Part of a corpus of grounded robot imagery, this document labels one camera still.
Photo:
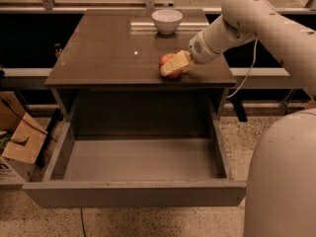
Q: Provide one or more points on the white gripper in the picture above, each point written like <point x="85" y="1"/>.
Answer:
<point x="199" y="50"/>

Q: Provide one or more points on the red apple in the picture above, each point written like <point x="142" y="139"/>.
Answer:
<point x="163" y="60"/>

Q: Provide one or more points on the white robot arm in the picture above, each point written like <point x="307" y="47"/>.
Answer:
<point x="281" y="186"/>

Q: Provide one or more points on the grey cabinet with counter top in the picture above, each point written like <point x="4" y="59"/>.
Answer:
<point x="107" y="80"/>

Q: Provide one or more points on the open grey top drawer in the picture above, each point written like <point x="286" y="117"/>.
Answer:
<point x="90" y="172"/>

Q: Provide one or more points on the white ceramic bowl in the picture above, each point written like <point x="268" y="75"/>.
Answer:
<point x="167" y="21"/>

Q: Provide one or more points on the brown cardboard box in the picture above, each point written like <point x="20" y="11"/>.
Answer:
<point x="22" y="138"/>

